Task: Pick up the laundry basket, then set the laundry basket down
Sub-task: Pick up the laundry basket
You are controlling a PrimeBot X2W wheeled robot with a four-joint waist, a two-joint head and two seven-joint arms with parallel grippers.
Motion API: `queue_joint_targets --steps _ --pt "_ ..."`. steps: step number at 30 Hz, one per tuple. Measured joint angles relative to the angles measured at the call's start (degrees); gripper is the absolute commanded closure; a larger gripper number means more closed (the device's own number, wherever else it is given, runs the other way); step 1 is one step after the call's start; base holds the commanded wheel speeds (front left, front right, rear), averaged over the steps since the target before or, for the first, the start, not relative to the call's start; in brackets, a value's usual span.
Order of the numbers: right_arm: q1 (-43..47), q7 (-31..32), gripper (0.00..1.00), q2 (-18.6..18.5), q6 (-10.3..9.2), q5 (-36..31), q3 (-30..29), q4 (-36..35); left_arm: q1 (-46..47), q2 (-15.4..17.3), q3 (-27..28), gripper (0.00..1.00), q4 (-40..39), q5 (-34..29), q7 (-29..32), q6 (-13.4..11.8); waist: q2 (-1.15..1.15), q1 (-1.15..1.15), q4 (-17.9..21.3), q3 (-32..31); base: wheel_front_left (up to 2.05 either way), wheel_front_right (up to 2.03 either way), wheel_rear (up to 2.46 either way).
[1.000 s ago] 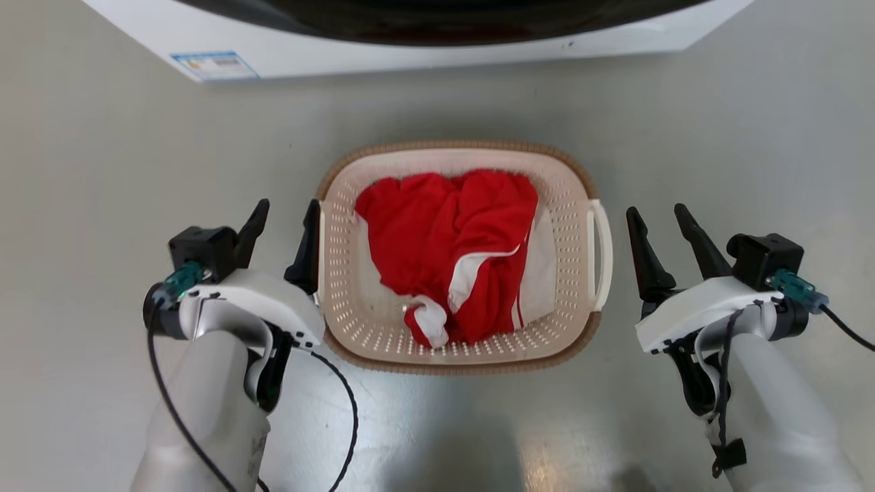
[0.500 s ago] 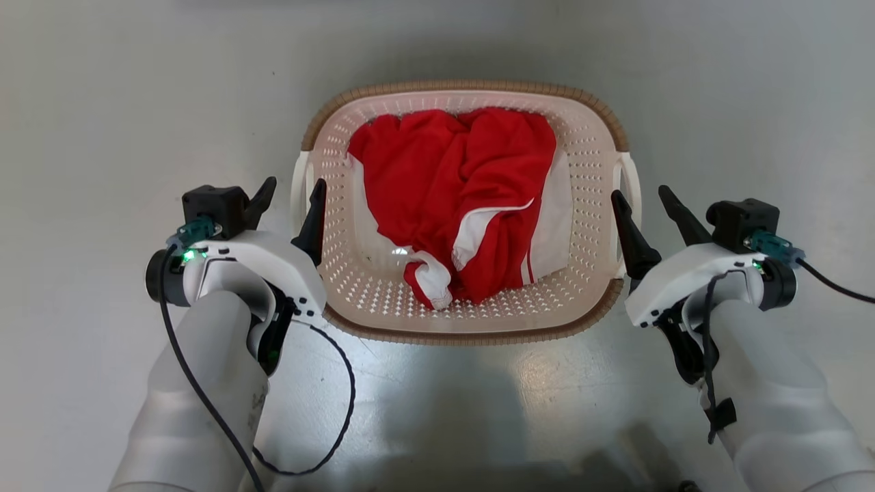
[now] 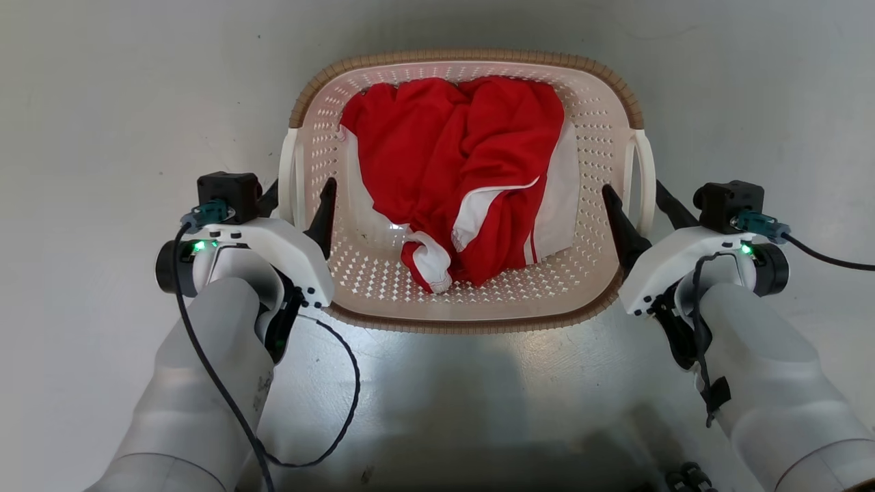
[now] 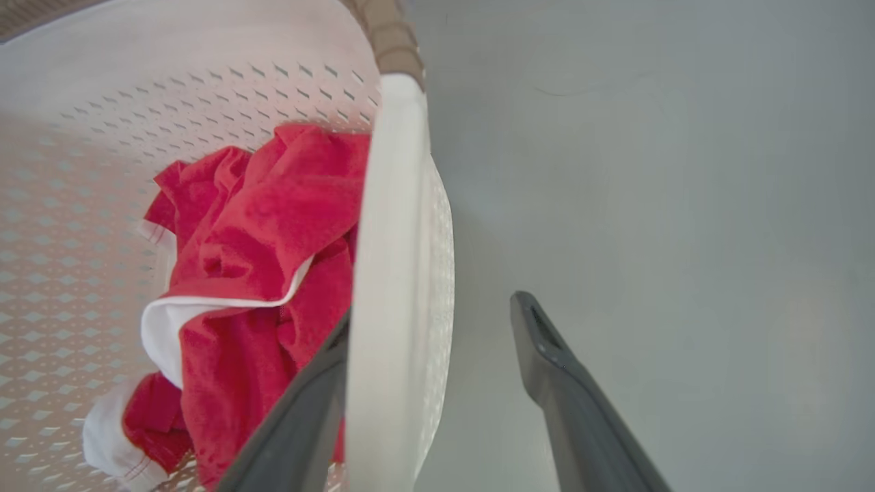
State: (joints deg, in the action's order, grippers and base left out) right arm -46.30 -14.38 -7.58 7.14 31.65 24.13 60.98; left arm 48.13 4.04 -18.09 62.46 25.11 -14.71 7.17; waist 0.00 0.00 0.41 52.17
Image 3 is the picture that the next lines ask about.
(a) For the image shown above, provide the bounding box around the right arm short black cable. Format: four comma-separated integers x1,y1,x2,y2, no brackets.
689,252,733,429

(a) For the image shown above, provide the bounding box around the left arm long black cable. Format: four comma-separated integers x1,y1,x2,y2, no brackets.
171,199,362,492

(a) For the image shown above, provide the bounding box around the right camera long black cable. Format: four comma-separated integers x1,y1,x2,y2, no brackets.
734,210,875,271

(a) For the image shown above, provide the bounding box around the red and white garment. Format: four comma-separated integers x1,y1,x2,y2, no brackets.
338,76,582,295

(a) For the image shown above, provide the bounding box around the beige laundry basket brown rim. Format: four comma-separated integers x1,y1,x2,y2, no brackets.
277,48,658,336

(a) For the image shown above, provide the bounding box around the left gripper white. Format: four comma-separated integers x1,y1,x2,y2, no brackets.
155,177,338,310

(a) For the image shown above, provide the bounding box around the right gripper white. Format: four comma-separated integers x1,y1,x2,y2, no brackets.
602,179,791,317

